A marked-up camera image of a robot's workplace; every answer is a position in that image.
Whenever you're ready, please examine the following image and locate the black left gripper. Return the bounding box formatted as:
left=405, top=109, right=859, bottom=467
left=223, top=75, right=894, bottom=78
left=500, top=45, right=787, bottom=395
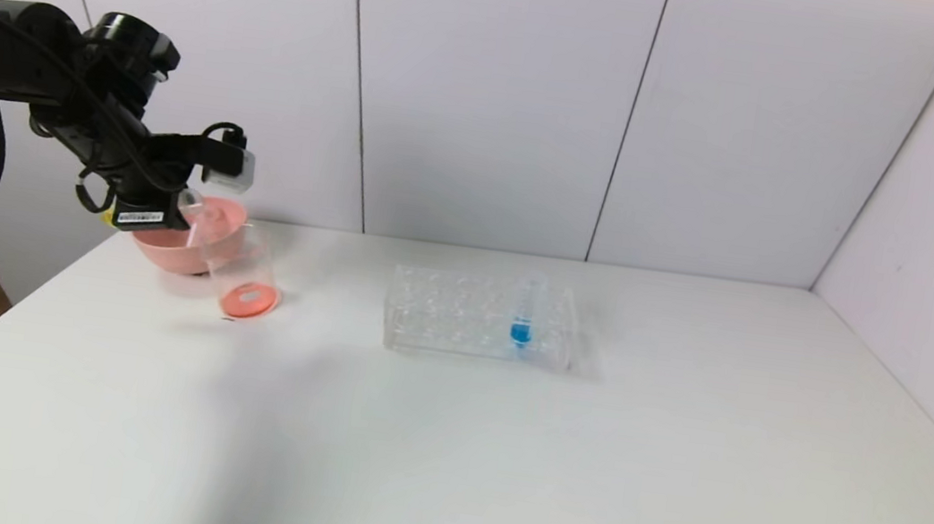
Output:
left=110, top=175, right=197, bottom=240

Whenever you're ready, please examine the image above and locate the test tube with yellow pigment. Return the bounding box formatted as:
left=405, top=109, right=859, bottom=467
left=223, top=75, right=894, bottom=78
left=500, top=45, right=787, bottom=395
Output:
left=100, top=178, right=208, bottom=239

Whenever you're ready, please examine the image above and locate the test tube with red pigment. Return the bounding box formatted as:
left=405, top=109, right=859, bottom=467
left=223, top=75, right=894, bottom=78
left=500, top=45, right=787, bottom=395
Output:
left=184, top=202, right=228, bottom=258

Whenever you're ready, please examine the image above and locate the clear acrylic test tube rack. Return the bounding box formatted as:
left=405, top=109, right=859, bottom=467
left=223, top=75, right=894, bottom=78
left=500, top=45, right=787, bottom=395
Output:
left=379, top=258, right=590, bottom=377

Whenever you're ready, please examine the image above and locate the test tube with blue pigment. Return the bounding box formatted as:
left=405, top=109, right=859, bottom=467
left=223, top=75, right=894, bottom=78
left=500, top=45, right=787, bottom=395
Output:
left=506, top=272, right=543, bottom=353

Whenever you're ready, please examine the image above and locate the pink plastic bowl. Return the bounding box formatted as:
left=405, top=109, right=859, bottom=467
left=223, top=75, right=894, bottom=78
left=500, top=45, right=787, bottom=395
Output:
left=128, top=187, right=252, bottom=283

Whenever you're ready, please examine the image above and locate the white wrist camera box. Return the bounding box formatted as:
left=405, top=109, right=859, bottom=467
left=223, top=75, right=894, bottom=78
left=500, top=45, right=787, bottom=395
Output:
left=199, top=139, right=259, bottom=197

